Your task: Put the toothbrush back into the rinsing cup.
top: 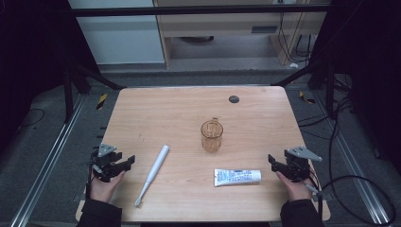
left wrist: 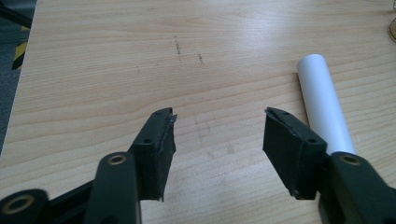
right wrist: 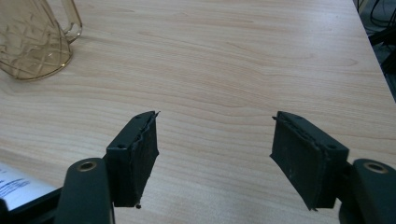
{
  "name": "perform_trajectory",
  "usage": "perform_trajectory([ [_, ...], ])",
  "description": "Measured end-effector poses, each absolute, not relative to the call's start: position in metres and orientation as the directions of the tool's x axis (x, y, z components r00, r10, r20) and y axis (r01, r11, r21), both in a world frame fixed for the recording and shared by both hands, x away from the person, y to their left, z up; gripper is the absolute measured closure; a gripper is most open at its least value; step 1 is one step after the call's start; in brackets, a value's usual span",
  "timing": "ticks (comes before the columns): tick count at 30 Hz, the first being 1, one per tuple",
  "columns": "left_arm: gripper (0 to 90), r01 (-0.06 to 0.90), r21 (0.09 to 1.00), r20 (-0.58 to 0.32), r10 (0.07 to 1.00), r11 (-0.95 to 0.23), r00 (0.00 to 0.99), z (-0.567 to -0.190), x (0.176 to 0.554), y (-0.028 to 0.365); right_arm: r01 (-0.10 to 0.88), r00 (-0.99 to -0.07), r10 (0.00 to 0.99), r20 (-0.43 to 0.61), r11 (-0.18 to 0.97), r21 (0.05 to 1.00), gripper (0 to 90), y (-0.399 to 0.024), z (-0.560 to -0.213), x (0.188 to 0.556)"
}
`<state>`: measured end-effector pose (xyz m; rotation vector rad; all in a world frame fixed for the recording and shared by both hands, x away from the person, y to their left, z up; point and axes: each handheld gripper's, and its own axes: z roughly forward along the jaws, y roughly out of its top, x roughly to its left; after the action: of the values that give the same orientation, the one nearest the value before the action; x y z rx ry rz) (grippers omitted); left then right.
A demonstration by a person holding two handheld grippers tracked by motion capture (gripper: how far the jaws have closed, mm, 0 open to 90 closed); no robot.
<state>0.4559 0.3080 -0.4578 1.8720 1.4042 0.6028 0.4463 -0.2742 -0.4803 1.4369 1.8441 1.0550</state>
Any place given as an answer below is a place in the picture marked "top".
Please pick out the black metal stand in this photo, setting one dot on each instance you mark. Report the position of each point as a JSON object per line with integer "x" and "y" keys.
{"x": 329, "y": 91}
{"x": 68, "y": 94}

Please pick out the light wooden desk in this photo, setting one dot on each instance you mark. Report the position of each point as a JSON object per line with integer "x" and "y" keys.
{"x": 220, "y": 26}

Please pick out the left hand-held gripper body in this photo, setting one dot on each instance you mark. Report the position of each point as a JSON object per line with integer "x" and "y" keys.
{"x": 105, "y": 157}

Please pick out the small white floor object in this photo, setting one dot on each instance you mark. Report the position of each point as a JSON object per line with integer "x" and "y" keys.
{"x": 293, "y": 65}

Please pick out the aluminium floor rail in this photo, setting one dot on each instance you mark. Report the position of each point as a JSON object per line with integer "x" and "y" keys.
{"x": 47, "y": 160}
{"x": 353, "y": 164}

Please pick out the person's left hand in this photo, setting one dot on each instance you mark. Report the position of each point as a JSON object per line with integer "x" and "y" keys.
{"x": 104, "y": 189}

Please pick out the yellow black tape strip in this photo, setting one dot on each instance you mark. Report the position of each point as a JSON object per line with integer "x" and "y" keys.
{"x": 306, "y": 98}
{"x": 101, "y": 101}

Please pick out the black curtain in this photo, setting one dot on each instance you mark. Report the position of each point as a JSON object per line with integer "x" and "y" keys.
{"x": 31, "y": 63}
{"x": 372, "y": 63}

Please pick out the black horizontal bar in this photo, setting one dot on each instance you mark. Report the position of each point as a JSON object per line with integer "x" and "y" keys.
{"x": 189, "y": 10}

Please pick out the white cabinet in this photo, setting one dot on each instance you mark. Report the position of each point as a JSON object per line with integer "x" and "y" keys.
{"x": 123, "y": 38}

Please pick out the white blue toothpaste tube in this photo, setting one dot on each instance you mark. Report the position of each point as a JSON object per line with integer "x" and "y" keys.
{"x": 238, "y": 177}

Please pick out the grey tape piece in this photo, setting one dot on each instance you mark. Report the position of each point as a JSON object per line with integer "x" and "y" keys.
{"x": 326, "y": 197}
{"x": 80, "y": 198}

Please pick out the person's right hand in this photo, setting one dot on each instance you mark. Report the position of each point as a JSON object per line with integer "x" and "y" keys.
{"x": 294, "y": 189}

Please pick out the white electric toothbrush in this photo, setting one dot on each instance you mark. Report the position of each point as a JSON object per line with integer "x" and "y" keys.
{"x": 154, "y": 171}

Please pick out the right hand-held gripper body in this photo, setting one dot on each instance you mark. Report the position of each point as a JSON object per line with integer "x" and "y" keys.
{"x": 299, "y": 162}

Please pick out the amber glass cup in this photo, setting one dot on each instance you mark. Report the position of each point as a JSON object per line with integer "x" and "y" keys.
{"x": 212, "y": 135}

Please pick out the grey table grommet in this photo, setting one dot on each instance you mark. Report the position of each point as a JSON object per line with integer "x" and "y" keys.
{"x": 234, "y": 99}

